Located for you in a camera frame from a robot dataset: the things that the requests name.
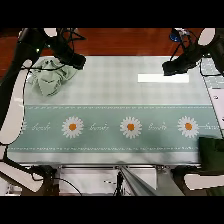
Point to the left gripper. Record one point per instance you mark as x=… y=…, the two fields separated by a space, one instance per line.
x=74 y=60

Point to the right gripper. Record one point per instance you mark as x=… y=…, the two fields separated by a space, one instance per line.
x=173 y=67

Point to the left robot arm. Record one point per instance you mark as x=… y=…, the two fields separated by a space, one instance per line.
x=13 y=76

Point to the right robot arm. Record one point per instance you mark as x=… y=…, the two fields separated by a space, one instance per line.
x=213 y=46

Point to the pale green garment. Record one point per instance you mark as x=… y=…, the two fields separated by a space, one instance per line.
x=50 y=77

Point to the silver frame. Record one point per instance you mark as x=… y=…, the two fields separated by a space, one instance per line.
x=133 y=180

